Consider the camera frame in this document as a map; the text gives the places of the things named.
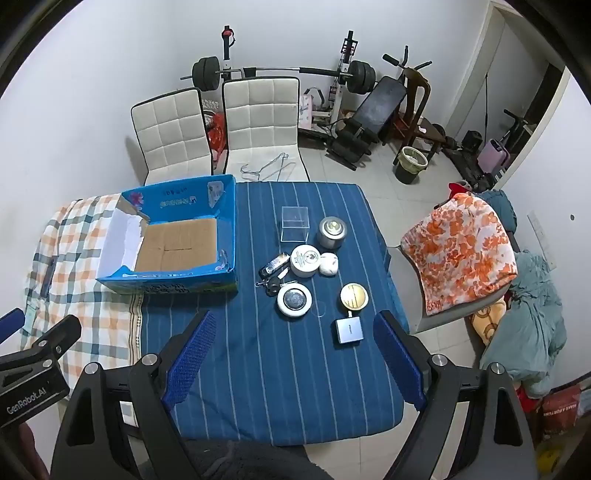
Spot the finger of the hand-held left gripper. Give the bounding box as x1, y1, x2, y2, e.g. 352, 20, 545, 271
0, 308, 25, 344
0, 315, 82, 370

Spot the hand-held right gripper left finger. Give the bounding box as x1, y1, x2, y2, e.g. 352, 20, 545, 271
50, 310, 218, 480

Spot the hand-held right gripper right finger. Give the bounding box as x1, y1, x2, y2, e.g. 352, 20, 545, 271
373, 310, 539, 480

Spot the blue cardboard box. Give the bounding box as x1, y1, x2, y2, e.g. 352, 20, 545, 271
95, 174, 239, 295

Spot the printed lighter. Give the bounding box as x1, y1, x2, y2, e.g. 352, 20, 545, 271
259, 255, 291, 278

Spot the orange plaid cloth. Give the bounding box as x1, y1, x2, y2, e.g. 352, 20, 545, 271
19, 194, 144, 384

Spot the silver square case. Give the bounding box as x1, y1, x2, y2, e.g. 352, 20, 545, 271
334, 314, 365, 346

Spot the grey chair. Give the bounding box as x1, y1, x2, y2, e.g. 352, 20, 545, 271
388, 244, 511, 334

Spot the gold round mirror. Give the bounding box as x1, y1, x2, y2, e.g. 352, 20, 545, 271
340, 282, 369, 313

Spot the blue striped tablecloth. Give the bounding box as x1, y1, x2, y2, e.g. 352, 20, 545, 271
139, 182, 409, 446

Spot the yellow cartoon cloth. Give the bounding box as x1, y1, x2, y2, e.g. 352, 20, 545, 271
470, 300, 508, 342

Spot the bunch of keys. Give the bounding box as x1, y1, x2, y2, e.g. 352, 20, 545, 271
255, 276, 289, 296

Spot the white round ashtray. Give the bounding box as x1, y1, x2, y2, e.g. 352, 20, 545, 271
276, 281, 313, 319

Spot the orange floral cloth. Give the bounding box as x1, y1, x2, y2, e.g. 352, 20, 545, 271
401, 190, 519, 317

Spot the white round tin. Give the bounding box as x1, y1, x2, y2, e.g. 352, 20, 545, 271
290, 246, 322, 278

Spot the teal clothing pile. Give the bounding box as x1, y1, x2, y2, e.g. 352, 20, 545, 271
480, 251, 568, 398

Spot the silver metal tin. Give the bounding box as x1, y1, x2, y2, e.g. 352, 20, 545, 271
317, 216, 347, 250

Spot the clear acrylic box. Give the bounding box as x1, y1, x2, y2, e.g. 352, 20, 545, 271
281, 206, 309, 244

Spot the red printed bag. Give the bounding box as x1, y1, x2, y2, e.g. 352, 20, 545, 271
540, 385, 583, 437

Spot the blue folded clothing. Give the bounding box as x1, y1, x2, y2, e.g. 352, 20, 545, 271
480, 189, 518, 232

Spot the red plastic bag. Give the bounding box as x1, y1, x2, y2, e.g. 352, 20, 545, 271
205, 111, 228, 162

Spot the white quilted chair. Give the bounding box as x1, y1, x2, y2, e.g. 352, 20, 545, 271
130, 88, 215, 188
221, 76, 310, 183

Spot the pink suitcase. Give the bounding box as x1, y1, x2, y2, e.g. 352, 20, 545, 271
477, 137, 511, 174

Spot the black exercise machine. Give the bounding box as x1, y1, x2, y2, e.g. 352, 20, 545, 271
443, 108, 529, 185

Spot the black weight bench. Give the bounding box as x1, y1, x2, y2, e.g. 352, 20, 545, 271
325, 76, 407, 171

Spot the white paper bag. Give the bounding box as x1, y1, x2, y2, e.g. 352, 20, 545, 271
302, 90, 324, 130

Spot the brown wooden chair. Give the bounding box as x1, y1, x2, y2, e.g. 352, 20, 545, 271
392, 46, 446, 167

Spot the black barbell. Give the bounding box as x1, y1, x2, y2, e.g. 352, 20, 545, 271
180, 56, 377, 95

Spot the barbell on rack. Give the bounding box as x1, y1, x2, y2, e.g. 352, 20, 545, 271
217, 25, 361, 125

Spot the wire clothes hanger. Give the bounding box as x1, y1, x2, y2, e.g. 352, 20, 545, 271
265, 159, 296, 183
240, 152, 287, 181

